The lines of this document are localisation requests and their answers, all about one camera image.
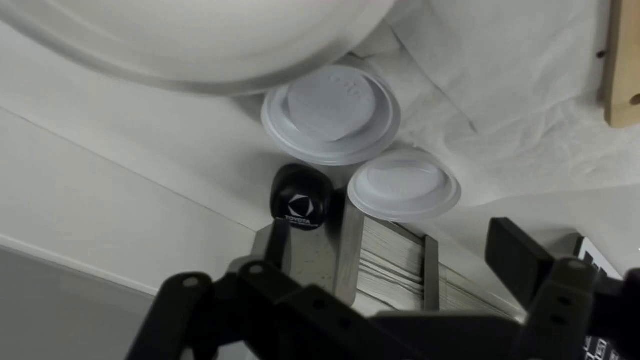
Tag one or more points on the white plate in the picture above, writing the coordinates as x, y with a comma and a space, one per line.
201, 40

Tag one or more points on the small white plastic lid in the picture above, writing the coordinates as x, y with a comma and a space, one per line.
402, 187

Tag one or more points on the white box on counter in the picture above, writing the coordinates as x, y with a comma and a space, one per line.
387, 262

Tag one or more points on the large white plastic lid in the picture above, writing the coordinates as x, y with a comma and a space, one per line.
330, 110

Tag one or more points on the black round knob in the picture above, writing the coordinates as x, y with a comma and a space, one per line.
301, 193

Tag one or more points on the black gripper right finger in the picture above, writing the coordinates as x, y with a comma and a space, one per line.
520, 256

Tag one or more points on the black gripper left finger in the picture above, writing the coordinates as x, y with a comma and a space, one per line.
279, 245

